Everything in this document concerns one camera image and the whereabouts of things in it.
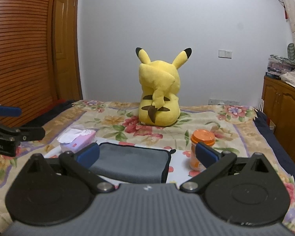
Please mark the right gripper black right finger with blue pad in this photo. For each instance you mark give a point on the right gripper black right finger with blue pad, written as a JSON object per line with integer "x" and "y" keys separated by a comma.
{"x": 233, "y": 171}

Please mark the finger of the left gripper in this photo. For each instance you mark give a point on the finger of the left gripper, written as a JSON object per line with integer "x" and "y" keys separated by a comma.
{"x": 27, "y": 134}
{"x": 10, "y": 111}

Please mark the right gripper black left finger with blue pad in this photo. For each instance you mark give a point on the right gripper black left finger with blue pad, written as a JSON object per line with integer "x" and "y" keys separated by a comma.
{"x": 68, "y": 173}

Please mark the purple grey microfibre towel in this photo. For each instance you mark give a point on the purple grey microfibre towel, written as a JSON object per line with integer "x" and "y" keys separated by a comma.
{"x": 133, "y": 164}

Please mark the pink tissue box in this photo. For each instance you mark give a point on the pink tissue box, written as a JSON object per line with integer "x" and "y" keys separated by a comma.
{"x": 76, "y": 139}

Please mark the orange lidded plastic cup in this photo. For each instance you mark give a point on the orange lidded plastic cup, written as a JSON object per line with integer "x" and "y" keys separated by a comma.
{"x": 201, "y": 141}

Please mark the floral bed quilt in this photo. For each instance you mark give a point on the floral bed quilt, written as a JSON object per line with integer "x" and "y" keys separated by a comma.
{"x": 242, "y": 130}

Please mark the yellow Pikachu plush toy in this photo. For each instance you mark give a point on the yellow Pikachu plush toy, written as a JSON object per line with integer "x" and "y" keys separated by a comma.
{"x": 160, "y": 82}

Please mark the wooden side cabinet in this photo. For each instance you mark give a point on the wooden side cabinet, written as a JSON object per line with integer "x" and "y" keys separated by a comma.
{"x": 279, "y": 106}

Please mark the wooden door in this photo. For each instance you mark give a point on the wooden door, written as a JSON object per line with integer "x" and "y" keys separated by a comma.
{"x": 65, "y": 49}

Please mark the wooden slatted headboard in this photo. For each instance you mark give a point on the wooden slatted headboard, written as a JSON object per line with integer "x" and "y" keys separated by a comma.
{"x": 26, "y": 64}

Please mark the stack of books and papers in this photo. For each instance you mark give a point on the stack of books and papers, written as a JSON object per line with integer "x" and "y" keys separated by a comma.
{"x": 281, "y": 68}

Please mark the white wall switch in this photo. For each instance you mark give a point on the white wall switch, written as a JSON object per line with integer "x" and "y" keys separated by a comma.
{"x": 225, "y": 54}

